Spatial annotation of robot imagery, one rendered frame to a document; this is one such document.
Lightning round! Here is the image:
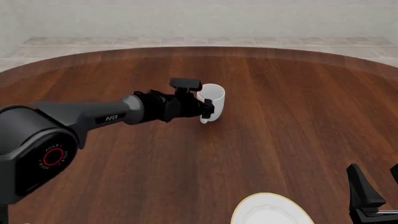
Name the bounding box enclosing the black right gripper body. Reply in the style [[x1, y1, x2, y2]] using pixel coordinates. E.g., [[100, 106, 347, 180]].
[[349, 206, 398, 224]]

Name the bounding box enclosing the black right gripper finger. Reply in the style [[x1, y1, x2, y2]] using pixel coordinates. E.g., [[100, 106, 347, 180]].
[[390, 163, 398, 188], [346, 162, 387, 212]]

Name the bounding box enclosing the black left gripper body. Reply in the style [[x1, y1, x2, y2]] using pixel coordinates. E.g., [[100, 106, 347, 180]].
[[198, 98, 216, 119]]

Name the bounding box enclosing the white mug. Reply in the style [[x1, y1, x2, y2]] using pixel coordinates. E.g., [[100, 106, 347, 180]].
[[197, 83, 226, 124]]

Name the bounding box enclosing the white plate with gold rim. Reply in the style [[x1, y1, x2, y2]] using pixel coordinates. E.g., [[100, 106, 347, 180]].
[[230, 192, 315, 224]]

